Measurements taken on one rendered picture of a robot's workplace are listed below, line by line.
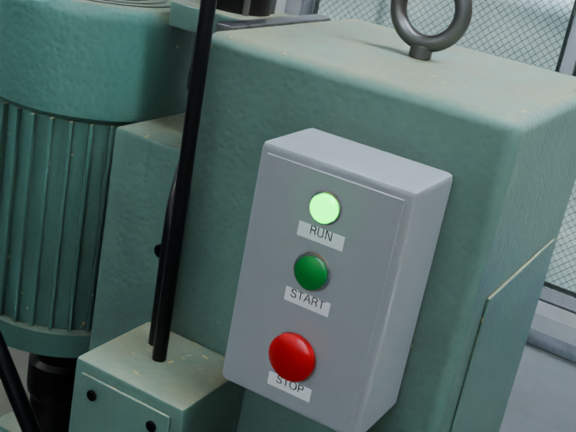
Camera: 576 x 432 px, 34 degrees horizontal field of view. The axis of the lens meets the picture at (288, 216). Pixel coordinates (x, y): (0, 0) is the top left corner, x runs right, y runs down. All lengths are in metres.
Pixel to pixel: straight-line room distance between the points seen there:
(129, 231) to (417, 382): 0.27
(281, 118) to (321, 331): 0.14
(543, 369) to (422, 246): 1.55
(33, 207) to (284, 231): 0.31
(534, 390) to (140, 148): 1.50
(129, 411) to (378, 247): 0.21
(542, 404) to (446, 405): 1.50
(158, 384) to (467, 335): 0.20
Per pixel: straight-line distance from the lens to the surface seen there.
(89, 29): 0.75
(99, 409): 0.66
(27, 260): 0.83
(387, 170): 0.54
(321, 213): 0.53
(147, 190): 0.74
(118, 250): 0.77
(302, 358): 0.56
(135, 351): 0.67
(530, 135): 0.58
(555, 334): 2.05
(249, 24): 0.69
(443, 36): 0.67
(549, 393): 2.10
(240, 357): 0.60
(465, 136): 0.56
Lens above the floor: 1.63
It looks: 20 degrees down
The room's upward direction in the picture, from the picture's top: 11 degrees clockwise
